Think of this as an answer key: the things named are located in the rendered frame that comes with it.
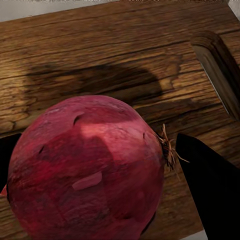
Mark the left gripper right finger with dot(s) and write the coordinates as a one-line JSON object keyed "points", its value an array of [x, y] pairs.
{"points": [[214, 183]]}

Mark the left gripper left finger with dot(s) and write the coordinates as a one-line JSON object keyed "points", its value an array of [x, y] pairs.
{"points": [[7, 145]]}

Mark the cutting board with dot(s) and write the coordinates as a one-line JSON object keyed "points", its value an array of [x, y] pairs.
{"points": [[139, 52]]}

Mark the vidalia onion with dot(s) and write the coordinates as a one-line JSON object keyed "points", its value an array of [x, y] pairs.
{"points": [[88, 168]]}

